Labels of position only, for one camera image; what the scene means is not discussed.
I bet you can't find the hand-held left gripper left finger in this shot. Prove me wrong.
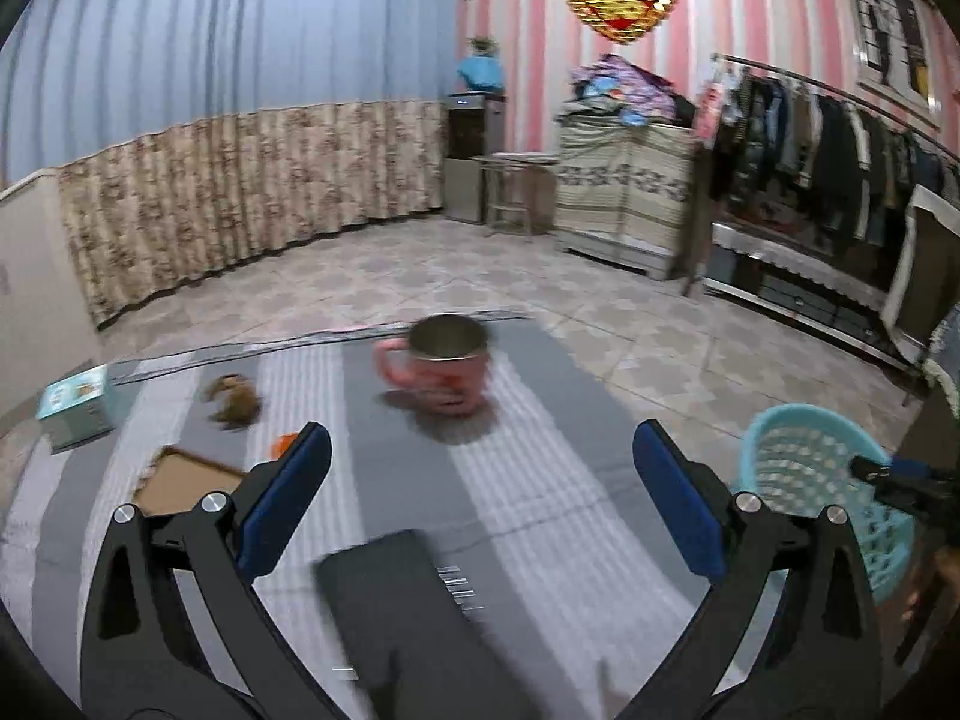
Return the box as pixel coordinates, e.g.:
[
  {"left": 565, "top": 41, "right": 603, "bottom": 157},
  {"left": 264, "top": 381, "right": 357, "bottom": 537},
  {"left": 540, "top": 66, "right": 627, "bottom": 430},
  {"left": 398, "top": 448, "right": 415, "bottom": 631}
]
[{"left": 79, "top": 421, "right": 353, "bottom": 720}]

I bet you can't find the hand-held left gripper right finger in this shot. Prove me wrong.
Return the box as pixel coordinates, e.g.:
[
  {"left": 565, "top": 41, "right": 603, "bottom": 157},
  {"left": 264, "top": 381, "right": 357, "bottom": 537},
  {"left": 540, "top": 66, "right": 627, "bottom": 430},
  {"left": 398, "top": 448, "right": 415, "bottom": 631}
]
[{"left": 622, "top": 418, "right": 886, "bottom": 720}]

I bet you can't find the light blue plastic basket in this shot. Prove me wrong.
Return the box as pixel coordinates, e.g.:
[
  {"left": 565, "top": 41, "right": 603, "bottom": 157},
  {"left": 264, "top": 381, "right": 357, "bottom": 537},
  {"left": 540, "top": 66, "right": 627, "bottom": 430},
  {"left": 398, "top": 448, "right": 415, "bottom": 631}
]
[{"left": 739, "top": 403, "right": 917, "bottom": 605}]

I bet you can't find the dark grey box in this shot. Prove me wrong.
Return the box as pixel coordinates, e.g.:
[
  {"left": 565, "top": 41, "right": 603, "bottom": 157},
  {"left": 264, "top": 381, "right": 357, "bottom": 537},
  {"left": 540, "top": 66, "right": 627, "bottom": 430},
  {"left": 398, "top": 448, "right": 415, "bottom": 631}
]
[{"left": 313, "top": 529, "right": 542, "bottom": 720}]

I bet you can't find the brown cardboard piece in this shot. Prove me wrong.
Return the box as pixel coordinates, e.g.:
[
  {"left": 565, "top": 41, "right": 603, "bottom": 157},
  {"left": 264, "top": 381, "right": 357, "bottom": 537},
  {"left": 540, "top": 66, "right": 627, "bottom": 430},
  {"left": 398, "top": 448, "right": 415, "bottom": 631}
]
[{"left": 133, "top": 447, "right": 249, "bottom": 519}]

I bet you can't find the brown plush toy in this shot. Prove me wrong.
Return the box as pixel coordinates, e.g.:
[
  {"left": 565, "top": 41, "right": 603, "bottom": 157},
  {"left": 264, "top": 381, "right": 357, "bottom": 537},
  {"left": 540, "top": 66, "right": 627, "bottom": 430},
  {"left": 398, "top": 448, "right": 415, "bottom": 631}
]
[{"left": 204, "top": 373, "right": 263, "bottom": 430}]

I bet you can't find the blue patterned chair cover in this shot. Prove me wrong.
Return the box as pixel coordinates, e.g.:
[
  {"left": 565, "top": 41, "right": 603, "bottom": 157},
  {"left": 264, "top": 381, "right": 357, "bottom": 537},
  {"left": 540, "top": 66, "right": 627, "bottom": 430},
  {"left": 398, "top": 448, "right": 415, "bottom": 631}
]
[{"left": 922, "top": 311, "right": 960, "bottom": 400}]

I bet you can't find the grey white striped mat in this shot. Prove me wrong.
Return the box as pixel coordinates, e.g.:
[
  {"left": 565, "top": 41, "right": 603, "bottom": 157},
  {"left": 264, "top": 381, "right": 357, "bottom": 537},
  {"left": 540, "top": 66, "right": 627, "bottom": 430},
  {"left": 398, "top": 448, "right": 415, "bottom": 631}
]
[{"left": 0, "top": 311, "right": 721, "bottom": 720}]

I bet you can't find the low dark cabinet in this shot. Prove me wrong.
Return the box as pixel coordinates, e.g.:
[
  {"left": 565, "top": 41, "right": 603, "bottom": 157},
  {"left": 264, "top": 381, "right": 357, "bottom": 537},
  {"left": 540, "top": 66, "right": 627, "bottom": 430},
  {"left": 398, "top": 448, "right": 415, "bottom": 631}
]
[{"left": 701, "top": 223, "right": 923, "bottom": 374}]

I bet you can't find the pink metal-lined cup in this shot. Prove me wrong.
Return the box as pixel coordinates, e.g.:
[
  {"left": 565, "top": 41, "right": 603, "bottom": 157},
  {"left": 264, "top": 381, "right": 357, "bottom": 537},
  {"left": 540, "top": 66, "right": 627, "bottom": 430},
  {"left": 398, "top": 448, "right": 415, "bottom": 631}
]
[{"left": 373, "top": 313, "right": 496, "bottom": 415}]

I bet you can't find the white framed board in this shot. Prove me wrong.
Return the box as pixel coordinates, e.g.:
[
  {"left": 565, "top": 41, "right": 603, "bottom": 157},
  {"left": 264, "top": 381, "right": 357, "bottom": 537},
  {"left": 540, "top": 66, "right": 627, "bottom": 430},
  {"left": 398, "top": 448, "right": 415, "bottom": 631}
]
[{"left": 881, "top": 186, "right": 960, "bottom": 362}]

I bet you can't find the white lace cloth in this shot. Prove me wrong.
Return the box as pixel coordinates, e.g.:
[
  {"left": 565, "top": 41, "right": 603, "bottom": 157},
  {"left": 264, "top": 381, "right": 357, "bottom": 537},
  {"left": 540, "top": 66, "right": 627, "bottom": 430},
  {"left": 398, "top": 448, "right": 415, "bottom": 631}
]
[{"left": 712, "top": 221, "right": 891, "bottom": 310}]

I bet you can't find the light blue carton box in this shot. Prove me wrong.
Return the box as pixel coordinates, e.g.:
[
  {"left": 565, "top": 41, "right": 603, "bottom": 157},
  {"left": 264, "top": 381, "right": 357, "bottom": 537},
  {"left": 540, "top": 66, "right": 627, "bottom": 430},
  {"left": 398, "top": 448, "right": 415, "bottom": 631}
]
[{"left": 36, "top": 366, "right": 118, "bottom": 453}]

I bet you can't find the patterned fabric wardrobe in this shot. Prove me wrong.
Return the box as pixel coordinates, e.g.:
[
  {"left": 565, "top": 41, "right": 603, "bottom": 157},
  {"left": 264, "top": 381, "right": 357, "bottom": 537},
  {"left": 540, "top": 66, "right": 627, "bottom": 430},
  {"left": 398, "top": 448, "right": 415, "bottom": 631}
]
[{"left": 553, "top": 124, "right": 698, "bottom": 281}]

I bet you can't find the row of hanging clothes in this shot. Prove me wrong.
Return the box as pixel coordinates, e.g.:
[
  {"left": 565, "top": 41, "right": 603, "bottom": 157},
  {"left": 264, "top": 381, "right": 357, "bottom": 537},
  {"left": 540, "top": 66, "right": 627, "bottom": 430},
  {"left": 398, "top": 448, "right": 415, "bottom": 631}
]
[{"left": 694, "top": 64, "right": 960, "bottom": 256}]

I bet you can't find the small side table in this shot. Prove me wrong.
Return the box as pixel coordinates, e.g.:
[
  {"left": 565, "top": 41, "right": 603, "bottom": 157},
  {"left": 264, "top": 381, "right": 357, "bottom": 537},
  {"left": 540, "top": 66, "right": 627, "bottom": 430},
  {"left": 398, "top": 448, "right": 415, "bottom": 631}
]
[{"left": 472, "top": 154, "right": 560, "bottom": 238}]

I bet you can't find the metal clothes rack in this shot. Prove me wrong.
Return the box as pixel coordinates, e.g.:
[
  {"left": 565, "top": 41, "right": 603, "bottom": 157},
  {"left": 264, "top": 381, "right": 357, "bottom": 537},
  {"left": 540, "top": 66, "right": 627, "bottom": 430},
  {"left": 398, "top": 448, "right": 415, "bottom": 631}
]
[{"left": 682, "top": 52, "right": 960, "bottom": 298}]

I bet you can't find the grey water dispenser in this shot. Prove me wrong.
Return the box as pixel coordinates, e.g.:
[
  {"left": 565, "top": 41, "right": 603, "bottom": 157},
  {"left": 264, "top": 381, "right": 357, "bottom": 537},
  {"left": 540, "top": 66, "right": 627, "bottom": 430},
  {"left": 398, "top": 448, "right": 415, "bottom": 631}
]
[{"left": 442, "top": 92, "right": 506, "bottom": 225}]

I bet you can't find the blue and floral curtain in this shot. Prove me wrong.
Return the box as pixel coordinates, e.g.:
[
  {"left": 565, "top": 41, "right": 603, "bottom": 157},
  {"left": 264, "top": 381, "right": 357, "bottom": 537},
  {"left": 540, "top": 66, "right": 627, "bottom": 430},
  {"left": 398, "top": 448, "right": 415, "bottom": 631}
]
[{"left": 0, "top": 0, "right": 462, "bottom": 331}]

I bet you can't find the pile of colourful clothes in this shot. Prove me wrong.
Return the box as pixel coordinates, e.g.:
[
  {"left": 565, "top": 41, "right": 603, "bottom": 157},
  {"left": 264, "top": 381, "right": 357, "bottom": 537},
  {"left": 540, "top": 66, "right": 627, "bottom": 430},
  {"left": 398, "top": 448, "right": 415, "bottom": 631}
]
[{"left": 559, "top": 54, "right": 695, "bottom": 128}]

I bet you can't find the blue bag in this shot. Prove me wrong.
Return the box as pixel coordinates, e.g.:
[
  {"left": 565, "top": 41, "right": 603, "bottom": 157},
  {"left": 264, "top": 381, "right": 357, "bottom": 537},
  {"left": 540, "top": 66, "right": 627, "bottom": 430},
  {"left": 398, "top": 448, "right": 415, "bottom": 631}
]
[{"left": 457, "top": 37, "right": 506, "bottom": 95}]

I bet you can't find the framed wall photo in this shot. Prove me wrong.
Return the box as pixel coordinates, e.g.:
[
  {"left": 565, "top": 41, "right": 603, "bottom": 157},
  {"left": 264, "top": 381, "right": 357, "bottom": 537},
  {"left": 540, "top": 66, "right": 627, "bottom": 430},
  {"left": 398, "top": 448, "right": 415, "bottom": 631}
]
[{"left": 844, "top": 0, "right": 944, "bottom": 130}]

